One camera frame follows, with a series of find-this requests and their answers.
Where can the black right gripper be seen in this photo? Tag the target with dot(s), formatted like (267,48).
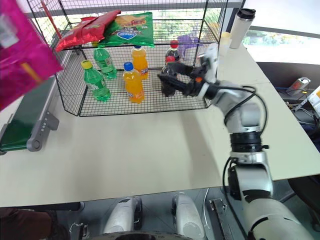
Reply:
(198,86)

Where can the cola bottle with red cap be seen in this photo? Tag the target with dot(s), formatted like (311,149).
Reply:
(172,55)

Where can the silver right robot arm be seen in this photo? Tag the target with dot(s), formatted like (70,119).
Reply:
(247,115)

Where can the purple plastic object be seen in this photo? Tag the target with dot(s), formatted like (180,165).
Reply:
(187,42)

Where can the orange soda bottle blue cap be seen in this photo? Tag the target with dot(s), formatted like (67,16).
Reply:
(133,86)
(140,62)

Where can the pale yellow cup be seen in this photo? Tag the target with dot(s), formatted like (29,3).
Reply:
(225,37)

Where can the green chip bag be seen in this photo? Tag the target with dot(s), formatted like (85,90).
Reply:
(130,31)

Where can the white tumbler with black lid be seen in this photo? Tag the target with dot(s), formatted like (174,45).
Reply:
(240,30)

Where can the green soda bottle yellow cap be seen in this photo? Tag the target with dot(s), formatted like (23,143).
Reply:
(96,83)

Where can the red chip bag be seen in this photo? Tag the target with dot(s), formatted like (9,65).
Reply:
(85,31)

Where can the grey device with orange face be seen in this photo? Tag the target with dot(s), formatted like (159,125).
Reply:
(298,85)

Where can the red rod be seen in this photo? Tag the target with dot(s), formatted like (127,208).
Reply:
(51,20)

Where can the yellow and white box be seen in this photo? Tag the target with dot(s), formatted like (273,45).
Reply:
(315,98)

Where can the grey right robot leg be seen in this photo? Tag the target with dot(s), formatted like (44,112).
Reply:
(187,217)

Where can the grey robot leg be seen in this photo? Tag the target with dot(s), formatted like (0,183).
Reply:
(122,215)
(187,217)

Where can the grey left robot leg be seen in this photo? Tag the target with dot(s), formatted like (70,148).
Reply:
(122,215)

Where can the magenta snack bag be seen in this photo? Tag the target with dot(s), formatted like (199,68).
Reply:
(20,55)

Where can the dark rounded robot torso edge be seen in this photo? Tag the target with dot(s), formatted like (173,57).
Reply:
(145,237)

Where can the person in dark red clothing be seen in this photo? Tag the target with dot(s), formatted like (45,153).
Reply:
(25,225)

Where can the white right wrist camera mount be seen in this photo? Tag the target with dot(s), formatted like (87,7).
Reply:
(212,62)

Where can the metal bracket under table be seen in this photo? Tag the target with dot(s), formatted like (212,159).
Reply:
(220,215)

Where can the green conveyor belt grey frame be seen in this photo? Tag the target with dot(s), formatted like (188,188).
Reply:
(22,120)

